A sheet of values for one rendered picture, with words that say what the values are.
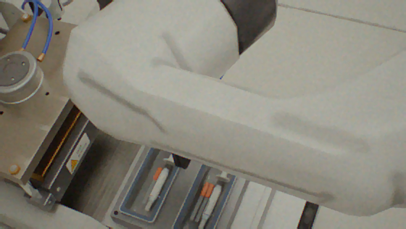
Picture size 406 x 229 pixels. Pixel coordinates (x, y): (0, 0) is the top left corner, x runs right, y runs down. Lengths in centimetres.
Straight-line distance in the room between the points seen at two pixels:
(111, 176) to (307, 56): 57
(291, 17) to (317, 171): 105
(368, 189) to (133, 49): 17
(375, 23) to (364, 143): 107
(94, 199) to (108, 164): 7
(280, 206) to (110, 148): 31
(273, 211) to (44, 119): 35
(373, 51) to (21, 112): 81
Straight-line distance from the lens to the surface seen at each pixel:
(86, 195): 87
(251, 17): 40
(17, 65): 77
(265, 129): 28
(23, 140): 74
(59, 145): 78
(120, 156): 89
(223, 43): 38
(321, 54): 123
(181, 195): 76
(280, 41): 125
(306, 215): 73
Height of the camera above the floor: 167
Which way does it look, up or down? 55 degrees down
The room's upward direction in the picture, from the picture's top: 10 degrees counter-clockwise
